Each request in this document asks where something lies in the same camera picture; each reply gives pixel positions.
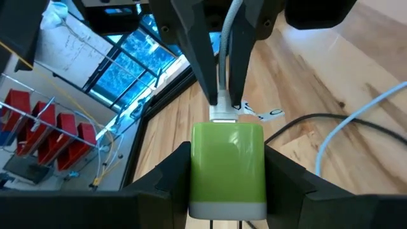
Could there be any black aluminium table frame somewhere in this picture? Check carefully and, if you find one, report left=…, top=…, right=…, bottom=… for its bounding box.
left=120, top=68, right=198, bottom=191

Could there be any white braided USB cable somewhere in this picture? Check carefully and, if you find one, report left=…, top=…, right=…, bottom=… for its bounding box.
left=209, top=0, right=407, bottom=177

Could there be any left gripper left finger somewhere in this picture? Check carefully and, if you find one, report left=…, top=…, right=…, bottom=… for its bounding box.
left=0, top=141, right=191, bottom=229

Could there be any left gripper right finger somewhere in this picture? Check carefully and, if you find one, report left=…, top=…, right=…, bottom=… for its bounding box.
left=265, top=144, right=407, bottom=229

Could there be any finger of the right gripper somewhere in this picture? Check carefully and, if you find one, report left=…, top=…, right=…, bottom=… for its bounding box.
left=149, top=0, right=220, bottom=106
left=228, top=0, right=284, bottom=108

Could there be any red bin shelf rack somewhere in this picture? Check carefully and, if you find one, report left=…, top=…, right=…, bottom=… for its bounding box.
left=0, top=73, right=125, bottom=191

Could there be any short black USB cable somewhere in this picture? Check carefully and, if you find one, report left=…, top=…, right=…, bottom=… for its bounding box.
left=265, top=113, right=407, bottom=147

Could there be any green USB wall charger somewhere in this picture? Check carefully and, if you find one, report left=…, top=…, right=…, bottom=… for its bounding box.
left=188, top=121, right=268, bottom=229

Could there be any white printed paper label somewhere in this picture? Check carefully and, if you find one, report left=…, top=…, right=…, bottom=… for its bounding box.
left=238, top=101, right=286, bottom=122

